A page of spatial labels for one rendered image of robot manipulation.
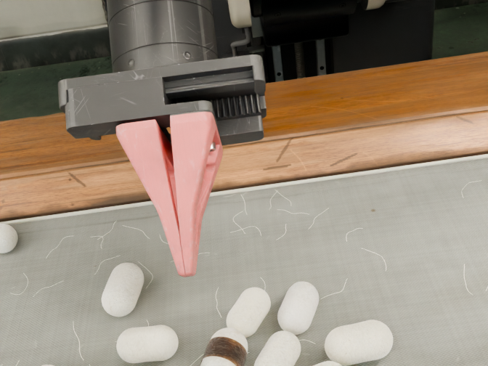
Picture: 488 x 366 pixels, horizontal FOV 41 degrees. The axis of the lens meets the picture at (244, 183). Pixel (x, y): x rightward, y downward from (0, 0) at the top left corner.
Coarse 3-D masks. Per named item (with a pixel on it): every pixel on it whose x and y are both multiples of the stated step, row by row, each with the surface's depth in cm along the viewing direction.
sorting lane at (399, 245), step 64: (256, 192) 49; (320, 192) 48; (384, 192) 47; (448, 192) 46; (0, 256) 47; (64, 256) 46; (128, 256) 45; (256, 256) 43; (320, 256) 42; (384, 256) 42; (448, 256) 41; (0, 320) 42; (64, 320) 41; (128, 320) 40; (192, 320) 40; (320, 320) 38; (384, 320) 38; (448, 320) 37
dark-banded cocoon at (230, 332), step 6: (222, 330) 36; (228, 330) 36; (234, 330) 36; (216, 336) 36; (222, 336) 35; (228, 336) 35; (234, 336) 36; (240, 336) 36; (240, 342) 36; (246, 342) 36; (246, 348) 36; (204, 360) 35; (210, 360) 34; (216, 360) 34; (222, 360) 34; (228, 360) 34
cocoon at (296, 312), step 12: (300, 288) 38; (312, 288) 38; (288, 300) 37; (300, 300) 37; (312, 300) 38; (288, 312) 37; (300, 312) 37; (312, 312) 37; (288, 324) 37; (300, 324) 37
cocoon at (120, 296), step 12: (120, 264) 41; (132, 264) 41; (120, 276) 40; (132, 276) 40; (108, 288) 40; (120, 288) 39; (132, 288) 40; (108, 300) 39; (120, 300) 39; (132, 300) 40; (108, 312) 40; (120, 312) 39
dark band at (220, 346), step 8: (208, 344) 36; (216, 344) 35; (224, 344) 35; (232, 344) 35; (240, 344) 35; (208, 352) 35; (216, 352) 35; (224, 352) 35; (232, 352) 35; (240, 352) 35; (232, 360) 34; (240, 360) 35
